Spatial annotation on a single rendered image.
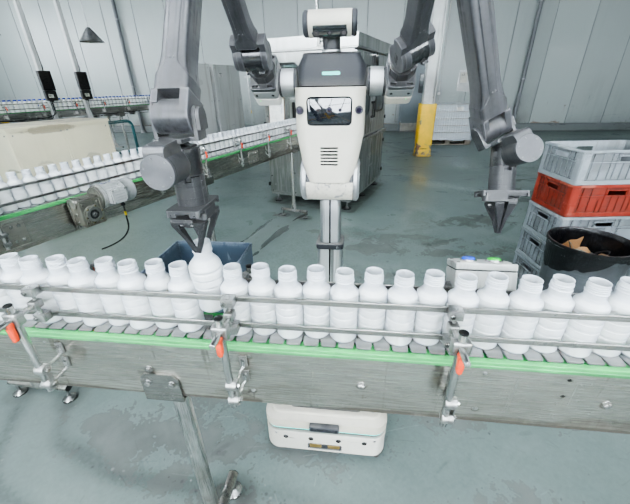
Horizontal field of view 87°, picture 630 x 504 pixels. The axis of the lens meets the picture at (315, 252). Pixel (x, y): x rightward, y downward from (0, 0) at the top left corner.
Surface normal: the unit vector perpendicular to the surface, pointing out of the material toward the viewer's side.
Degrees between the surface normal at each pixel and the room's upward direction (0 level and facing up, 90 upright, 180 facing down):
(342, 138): 90
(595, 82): 90
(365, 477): 0
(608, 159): 90
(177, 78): 59
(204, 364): 90
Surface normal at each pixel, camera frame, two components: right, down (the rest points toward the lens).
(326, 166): -0.11, 0.45
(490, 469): -0.02, -0.89
